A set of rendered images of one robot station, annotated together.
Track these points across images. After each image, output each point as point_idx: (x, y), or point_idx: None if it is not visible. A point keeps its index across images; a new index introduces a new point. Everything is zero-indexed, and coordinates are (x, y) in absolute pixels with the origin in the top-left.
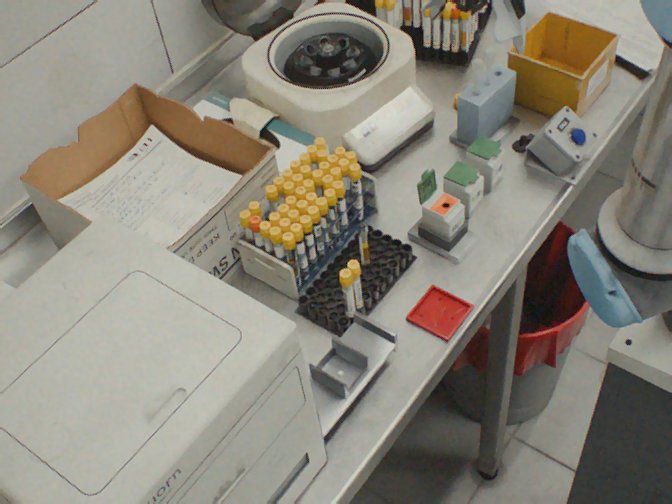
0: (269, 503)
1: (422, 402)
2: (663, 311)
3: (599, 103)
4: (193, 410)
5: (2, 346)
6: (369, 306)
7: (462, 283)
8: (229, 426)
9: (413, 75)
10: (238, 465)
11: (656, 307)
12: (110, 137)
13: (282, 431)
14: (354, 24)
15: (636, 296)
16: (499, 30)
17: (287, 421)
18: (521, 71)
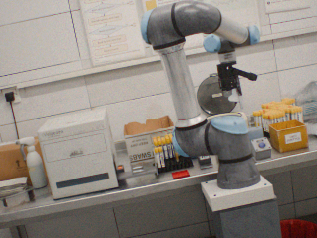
0: (92, 178)
1: (156, 191)
2: (189, 149)
3: (296, 150)
4: (73, 123)
5: (66, 116)
6: (167, 169)
7: (195, 172)
8: (79, 132)
9: None
10: (80, 149)
11: (184, 145)
12: (155, 127)
13: (97, 152)
14: (238, 116)
15: (178, 138)
16: (231, 97)
17: (99, 150)
18: (270, 132)
